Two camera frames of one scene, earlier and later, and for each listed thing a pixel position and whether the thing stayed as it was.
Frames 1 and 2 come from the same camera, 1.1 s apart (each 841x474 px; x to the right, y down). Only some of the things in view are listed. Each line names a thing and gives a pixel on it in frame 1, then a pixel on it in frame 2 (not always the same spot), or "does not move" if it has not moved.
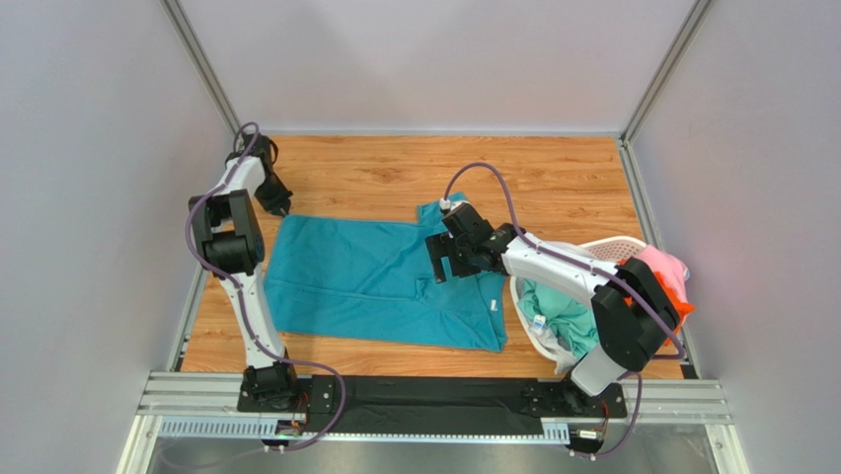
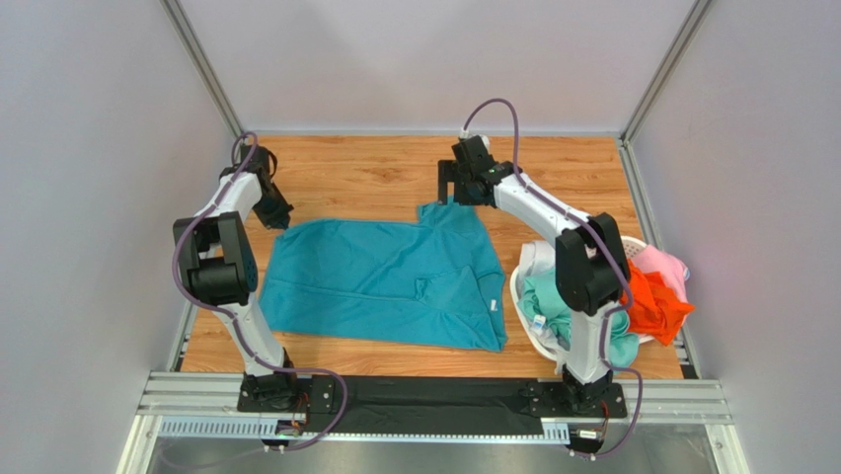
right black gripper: (440, 255) → (450, 170)
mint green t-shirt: (570, 319) does not move
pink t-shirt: (672, 270) does not move
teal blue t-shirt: (375, 279) does not move
